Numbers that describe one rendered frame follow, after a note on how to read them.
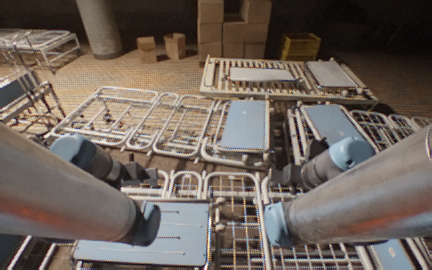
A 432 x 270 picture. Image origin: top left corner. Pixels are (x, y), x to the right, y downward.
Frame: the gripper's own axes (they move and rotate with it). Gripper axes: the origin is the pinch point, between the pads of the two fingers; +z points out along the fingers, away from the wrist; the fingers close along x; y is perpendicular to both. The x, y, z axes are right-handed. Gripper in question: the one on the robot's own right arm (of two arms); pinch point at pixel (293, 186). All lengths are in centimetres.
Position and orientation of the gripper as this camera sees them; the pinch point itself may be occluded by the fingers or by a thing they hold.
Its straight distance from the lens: 73.4
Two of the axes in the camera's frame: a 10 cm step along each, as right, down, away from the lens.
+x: 9.8, 2.0, -0.1
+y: -1.9, 8.9, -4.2
